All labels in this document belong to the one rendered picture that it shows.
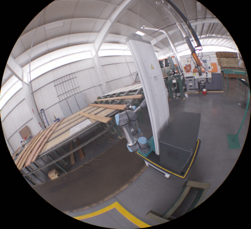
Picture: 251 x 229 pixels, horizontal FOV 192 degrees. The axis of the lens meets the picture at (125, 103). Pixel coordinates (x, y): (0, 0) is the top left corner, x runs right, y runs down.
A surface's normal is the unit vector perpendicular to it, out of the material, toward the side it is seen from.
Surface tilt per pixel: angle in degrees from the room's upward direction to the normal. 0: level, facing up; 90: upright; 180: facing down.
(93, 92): 87
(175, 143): 0
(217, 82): 90
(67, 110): 90
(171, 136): 0
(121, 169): 0
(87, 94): 86
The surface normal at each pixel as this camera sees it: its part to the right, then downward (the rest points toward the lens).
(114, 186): -0.32, -0.91
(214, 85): -0.71, 0.41
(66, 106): 0.63, 0.01
